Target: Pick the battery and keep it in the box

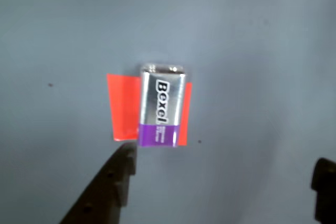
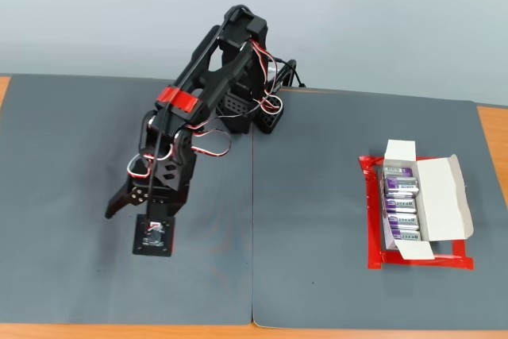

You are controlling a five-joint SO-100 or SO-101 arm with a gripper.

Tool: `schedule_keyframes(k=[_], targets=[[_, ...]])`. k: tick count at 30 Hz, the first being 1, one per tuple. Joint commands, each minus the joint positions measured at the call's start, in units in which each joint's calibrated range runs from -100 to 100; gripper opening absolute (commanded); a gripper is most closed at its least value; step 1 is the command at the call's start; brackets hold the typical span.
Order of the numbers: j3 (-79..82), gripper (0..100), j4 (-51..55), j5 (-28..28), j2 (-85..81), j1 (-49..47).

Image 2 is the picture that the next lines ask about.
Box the red tape band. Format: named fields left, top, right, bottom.
left=156, top=85, right=200, bottom=114

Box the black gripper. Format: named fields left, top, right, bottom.
left=104, top=154, right=197, bottom=220

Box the black camera cable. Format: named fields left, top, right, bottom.
left=148, top=4, right=249, bottom=225

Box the red tape frame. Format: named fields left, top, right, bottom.
left=359, top=153, right=475, bottom=272

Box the black power cable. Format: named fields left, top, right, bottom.
left=272, top=59, right=307, bottom=90

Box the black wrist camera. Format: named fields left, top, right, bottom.
left=132, top=214, right=178, bottom=259

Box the white cardboard box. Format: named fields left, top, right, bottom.
left=380, top=139, right=475, bottom=261

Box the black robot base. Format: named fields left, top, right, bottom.
left=216, top=91, right=286, bottom=136

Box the grey table mat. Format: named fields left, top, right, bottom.
left=252, top=87, right=508, bottom=330
left=0, top=73, right=256, bottom=326

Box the red white black servo wire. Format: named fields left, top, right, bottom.
left=248, top=39, right=285, bottom=116
left=126, top=144, right=176, bottom=179
left=180, top=116, right=233, bottom=158

